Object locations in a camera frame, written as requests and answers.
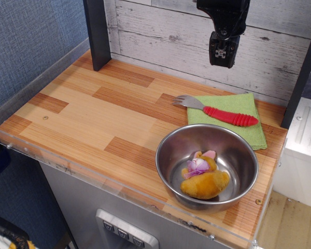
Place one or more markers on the brown plush toy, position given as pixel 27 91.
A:
pixel 201 177

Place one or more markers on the clear acrylic guard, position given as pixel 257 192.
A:
pixel 95 134

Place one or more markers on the black right post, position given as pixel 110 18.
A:
pixel 298 90

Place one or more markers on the grey control panel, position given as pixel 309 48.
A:
pixel 118 233

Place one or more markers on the stainless steel bowl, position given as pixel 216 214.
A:
pixel 233 155

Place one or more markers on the white aluminium block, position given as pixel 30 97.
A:
pixel 293 174

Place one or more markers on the red handled metal fork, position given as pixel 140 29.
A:
pixel 237 119

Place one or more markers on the black left post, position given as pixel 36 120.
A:
pixel 97 31

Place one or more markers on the green cloth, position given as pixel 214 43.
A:
pixel 240 103

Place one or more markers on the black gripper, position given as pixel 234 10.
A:
pixel 229 18

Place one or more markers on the black post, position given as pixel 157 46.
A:
pixel 97 31
pixel 298 90

